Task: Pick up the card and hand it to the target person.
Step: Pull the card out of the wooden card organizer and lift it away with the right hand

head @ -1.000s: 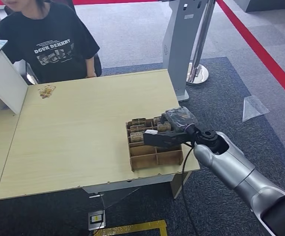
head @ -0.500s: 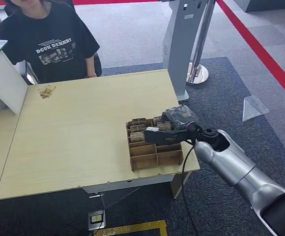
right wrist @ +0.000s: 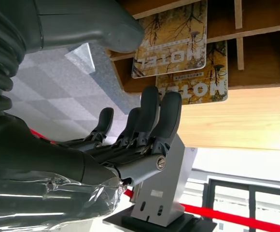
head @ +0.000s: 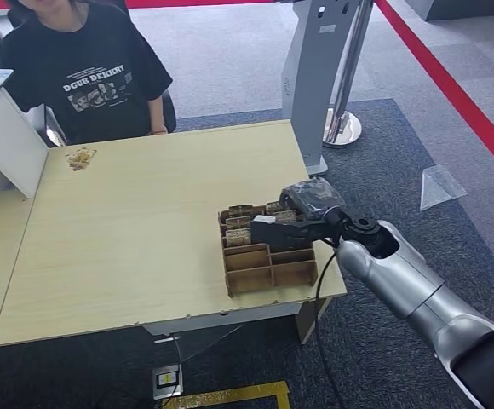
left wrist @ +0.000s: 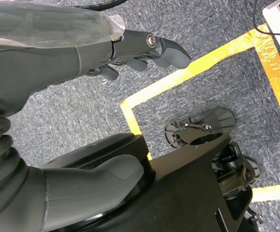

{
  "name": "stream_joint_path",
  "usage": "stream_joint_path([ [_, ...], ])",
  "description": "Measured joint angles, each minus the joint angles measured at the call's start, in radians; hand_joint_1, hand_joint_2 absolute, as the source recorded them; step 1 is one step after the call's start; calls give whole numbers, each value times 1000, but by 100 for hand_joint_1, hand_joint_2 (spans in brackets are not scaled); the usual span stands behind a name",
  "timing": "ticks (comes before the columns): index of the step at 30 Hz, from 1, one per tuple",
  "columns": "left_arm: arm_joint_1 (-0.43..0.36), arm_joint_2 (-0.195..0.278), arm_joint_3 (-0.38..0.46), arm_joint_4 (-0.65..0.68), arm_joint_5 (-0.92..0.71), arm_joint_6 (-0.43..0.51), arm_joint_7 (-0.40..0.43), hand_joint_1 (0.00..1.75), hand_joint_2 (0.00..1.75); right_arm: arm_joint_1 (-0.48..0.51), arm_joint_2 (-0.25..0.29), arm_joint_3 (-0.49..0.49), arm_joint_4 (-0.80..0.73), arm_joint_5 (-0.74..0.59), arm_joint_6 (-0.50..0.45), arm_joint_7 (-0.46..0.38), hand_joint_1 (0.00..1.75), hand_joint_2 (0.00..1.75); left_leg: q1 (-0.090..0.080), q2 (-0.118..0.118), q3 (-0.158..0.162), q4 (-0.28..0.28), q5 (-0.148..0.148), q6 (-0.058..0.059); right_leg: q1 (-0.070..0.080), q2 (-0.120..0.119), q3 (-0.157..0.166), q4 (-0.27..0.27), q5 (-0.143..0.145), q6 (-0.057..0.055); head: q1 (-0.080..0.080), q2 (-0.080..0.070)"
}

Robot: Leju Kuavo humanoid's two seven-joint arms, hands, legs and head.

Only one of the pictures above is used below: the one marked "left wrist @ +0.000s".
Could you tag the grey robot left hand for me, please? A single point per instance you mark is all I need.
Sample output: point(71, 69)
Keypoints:
point(33, 64)

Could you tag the yellow floor tape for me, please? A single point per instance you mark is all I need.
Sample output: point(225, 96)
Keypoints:
point(178, 76)

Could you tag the black robot lower body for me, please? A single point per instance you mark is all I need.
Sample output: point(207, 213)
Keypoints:
point(183, 192)

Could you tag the metal floor socket box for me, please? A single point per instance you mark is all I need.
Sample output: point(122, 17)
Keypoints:
point(278, 25)

